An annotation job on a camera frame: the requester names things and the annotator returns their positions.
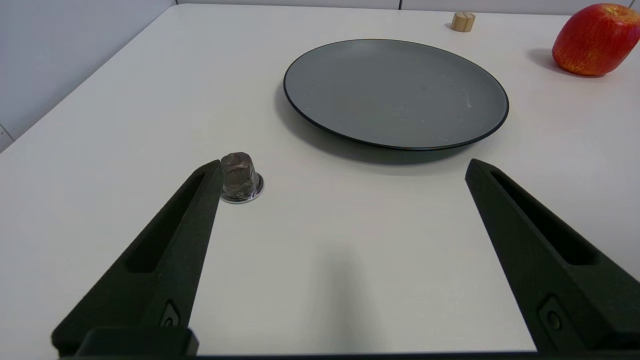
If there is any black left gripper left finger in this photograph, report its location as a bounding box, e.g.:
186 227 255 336
51 160 224 357

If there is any round grey plate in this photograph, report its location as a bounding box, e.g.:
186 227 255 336
283 39 510 152

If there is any brown coffee capsule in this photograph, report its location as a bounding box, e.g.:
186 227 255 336
220 152 265 204

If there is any red apple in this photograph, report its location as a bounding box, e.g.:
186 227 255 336
552 3 640 77

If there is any small wooden slotted cylinder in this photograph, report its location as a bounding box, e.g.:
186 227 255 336
451 12 476 33

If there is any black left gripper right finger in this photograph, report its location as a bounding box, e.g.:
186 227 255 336
464 158 640 352

